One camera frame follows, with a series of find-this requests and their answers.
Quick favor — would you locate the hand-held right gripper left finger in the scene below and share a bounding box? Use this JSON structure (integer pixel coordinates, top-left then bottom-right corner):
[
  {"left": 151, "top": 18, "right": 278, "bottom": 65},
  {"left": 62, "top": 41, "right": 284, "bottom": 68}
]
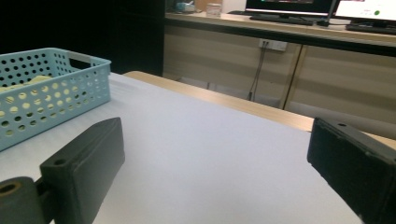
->
[{"left": 39, "top": 117, "right": 126, "bottom": 224}]

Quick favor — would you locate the white table mat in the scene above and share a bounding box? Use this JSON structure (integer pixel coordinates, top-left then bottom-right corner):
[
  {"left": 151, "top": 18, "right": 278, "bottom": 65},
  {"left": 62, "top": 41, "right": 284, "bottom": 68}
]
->
[{"left": 0, "top": 72, "right": 363, "bottom": 224}]

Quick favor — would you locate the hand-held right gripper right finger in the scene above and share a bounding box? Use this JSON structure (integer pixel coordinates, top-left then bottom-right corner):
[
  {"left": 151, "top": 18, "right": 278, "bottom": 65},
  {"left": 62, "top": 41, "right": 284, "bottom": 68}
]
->
[{"left": 306, "top": 117, "right": 396, "bottom": 224}]

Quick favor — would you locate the dark-screen computer monitor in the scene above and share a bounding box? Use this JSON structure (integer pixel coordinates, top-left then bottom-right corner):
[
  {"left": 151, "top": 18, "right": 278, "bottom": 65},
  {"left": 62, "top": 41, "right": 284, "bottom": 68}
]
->
[{"left": 245, "top": 0, "right": 338, "bottom": 17}]

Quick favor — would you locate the dark power cable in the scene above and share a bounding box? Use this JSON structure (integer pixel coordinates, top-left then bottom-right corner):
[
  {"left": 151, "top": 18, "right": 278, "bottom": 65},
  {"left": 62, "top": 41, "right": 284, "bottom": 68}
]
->
[{"left": 248, "top": 41, "right": 269, "bottom": 103}]

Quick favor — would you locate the clear glass jar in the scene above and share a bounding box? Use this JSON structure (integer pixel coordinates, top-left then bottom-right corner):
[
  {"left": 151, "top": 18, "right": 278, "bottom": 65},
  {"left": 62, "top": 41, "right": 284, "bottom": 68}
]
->
[{"left": 205, "top": 3, "right": 222, "bottom": 19}]

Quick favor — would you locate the white wall socket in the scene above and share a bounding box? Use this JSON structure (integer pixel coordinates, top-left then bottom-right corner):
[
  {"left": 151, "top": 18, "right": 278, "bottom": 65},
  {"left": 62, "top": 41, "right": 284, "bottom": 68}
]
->
[{"left": 258, "top": 38, "right": 288, "bottom": 52}]

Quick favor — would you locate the blue tissue box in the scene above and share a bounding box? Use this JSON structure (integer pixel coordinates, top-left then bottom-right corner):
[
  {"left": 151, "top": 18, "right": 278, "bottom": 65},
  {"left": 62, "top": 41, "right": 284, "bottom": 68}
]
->
[{"left": 176, "top": 1, "right": 196, "bottom": 13}]

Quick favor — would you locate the black keyboard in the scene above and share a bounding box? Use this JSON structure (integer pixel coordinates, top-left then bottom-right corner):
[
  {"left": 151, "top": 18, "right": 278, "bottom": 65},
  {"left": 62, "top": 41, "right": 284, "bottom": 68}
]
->
[
  {"left": 249, "top": 14, "right": 316, "bottom": 26},
  {"left": 346, "top": 23, "right": 396, "bottom": 35}
]

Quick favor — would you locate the light blue perforated plastic basket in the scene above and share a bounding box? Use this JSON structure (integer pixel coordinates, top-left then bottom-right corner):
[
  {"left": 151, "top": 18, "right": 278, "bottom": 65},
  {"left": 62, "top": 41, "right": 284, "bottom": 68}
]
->
[{"left": 0, "top": 47, "right": 112, "bottom": 152}]

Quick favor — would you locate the beige long cabinet counter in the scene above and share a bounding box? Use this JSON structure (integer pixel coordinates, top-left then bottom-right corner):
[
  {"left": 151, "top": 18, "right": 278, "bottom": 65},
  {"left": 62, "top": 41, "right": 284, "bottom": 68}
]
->
[{"left": 163, "top": 12, "right": 396, "bottom": 125}]

